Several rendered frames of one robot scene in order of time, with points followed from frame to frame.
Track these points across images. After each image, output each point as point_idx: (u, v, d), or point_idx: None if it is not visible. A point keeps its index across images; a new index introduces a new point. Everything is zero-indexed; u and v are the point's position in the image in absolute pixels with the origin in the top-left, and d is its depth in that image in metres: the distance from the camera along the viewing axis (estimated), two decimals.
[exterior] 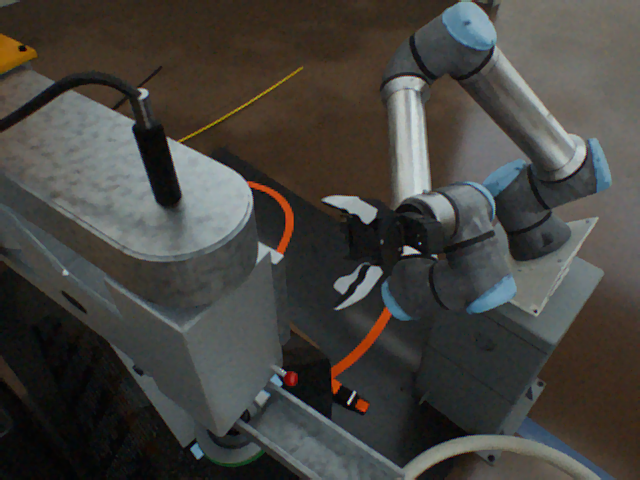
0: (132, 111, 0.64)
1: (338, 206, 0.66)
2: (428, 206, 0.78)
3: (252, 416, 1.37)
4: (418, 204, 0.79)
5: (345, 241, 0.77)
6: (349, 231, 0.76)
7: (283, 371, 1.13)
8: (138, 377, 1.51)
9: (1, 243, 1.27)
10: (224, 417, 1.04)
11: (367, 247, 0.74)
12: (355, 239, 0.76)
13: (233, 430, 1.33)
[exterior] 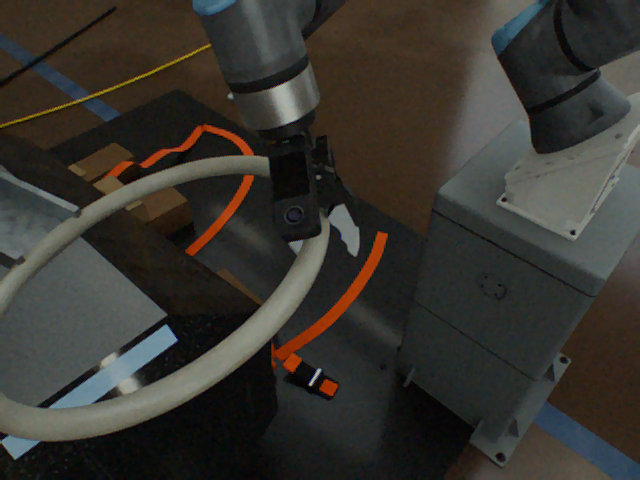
0: None
1: None
2: (254, 128, 0.54)
3: None
4: (254, 129, 0.56)
5: None
6: None
7: None
8: None
9: None
10: None
11: None
12: None
13: None
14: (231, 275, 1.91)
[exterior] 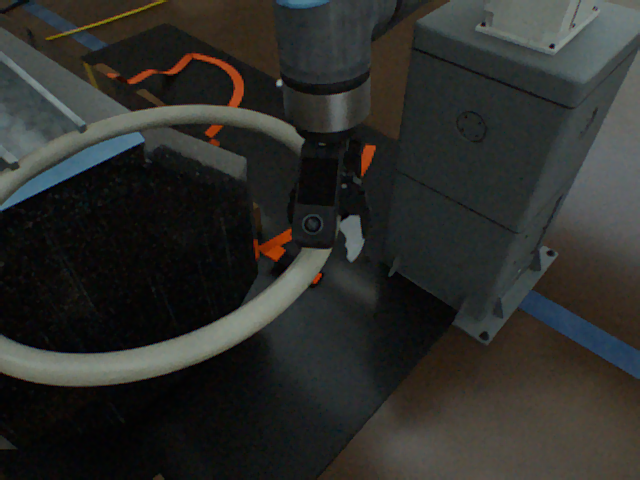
0: None
1: None
2: (296, 124, 0.52)
3: None
4: None
5: None
6: None
7: None
8: None
9: None
10: None
11: None
12: None
13: None
14: None
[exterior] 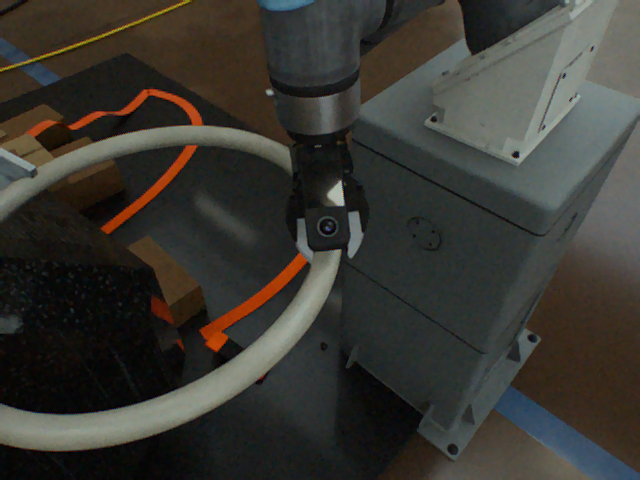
0: None
1: None
2: (292, 130, 0.52)
3: None
4: (288, 129, 0.53)
5: None
6: None
7: None
8: None
9: None
10: None
11: None
12: None
13: None
14: (154, 243, 1.67)
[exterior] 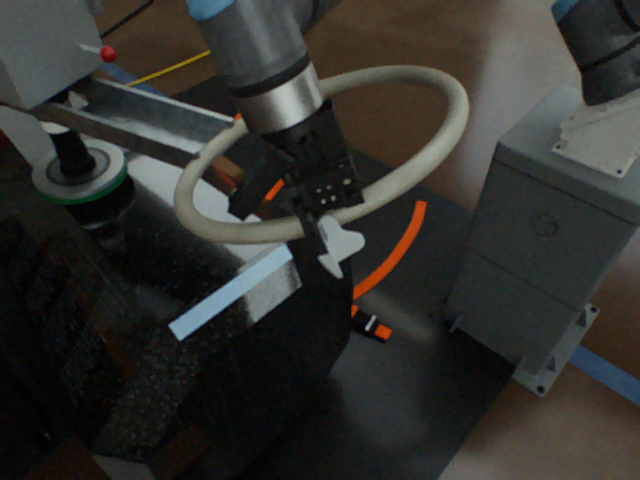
0: None
1: None
2: None
3: (59, 166, 1.25)
4: None
5: None
6: None
7: (99, 48, 1.03)
8: (103, 245, 1.15)
9: None
10: (20, 71, 0.93)
11: (322, 203, 0.60)
12: None
13: (73, 168, 1.21)
14: None
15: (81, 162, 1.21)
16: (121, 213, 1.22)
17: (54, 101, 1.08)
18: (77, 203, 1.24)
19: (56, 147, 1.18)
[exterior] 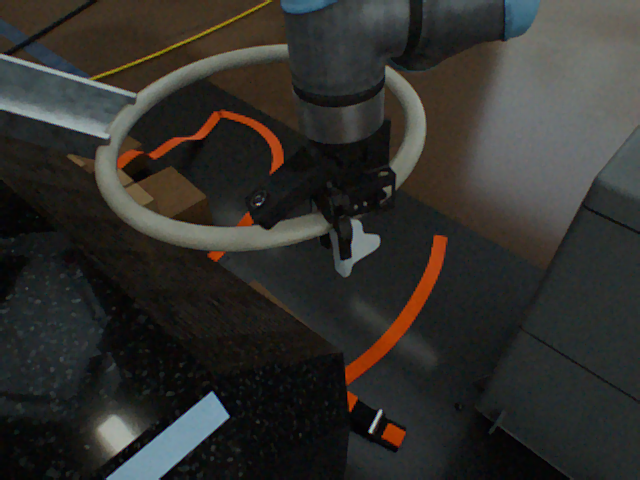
0: None
1: (319, 243, 0.68)
2: None
3: None
4: None
5: None
6: None
7: None
8: None
9: None
10: None
11: None
12: None
13: None
14: (264, 289, 1.54)
15: None
16: None
17: None
18: None
19: None
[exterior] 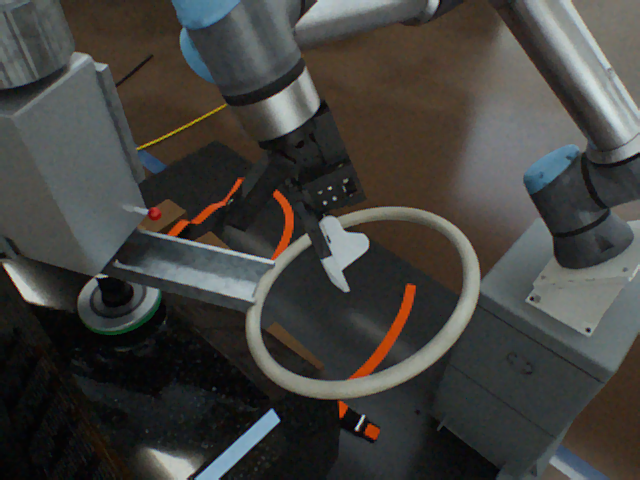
0: None
1: None
2: None
3: (136, 292, 1.40)
4: None
5: None
6: None
7: (145, 209, 1.19)
8: (102, 413, 1.23)
9: None
10: (91, 249, 1.08)
11: (321, 204, 0.60)
12: None
13: (117, 300, 1.35)
14: (283, 329, 2.19)
15: (123, 294, 1.36)
16: (119, 373, 1.30)
17: None
18: (78, 361, 1.32)
19: (102, 286, 1.32)
